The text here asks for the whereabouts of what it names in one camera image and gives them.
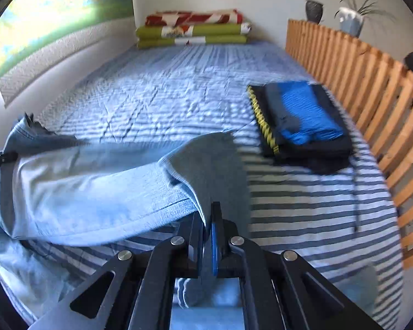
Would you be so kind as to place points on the red white floral blanket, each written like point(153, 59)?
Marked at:
point(199, 17)

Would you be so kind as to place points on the green folded blanket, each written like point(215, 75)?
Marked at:
point(220, 34)

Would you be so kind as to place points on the potted plant white pot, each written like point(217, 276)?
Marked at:
point(351, 24)

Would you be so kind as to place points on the light blue denim jeans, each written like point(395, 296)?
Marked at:
point(89, 185)

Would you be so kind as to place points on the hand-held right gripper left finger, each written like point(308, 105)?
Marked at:
point(192, 247)

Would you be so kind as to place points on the wooden slat bed rail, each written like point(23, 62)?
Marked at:
point(364, 75)

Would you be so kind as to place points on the dark ceramic vase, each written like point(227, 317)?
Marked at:
point(313, 11)

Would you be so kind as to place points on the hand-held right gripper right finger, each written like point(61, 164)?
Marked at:
point(214, 251)

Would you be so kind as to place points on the landscape wall scroll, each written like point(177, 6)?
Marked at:
point(55, 17)

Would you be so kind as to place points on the folded black and blue clothes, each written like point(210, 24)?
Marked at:
point(316, 158)

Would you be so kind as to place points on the blue folded garment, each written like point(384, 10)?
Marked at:
point(306, 113)

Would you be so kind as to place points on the blue white striped quilt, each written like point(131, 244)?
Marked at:
point(158, 92)

